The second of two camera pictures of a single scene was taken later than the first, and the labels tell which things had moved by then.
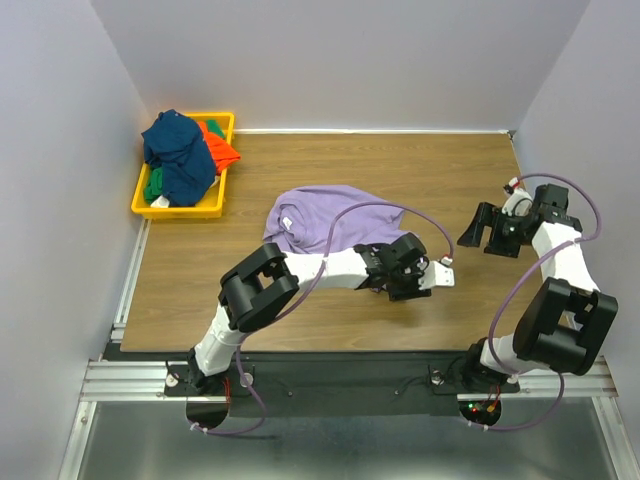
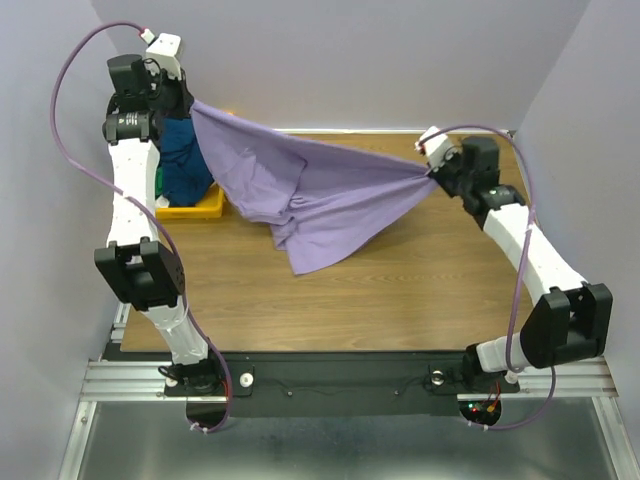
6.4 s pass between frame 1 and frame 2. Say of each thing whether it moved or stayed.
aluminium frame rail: stayed
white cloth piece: stayed
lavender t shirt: moved
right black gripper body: moved
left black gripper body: moved
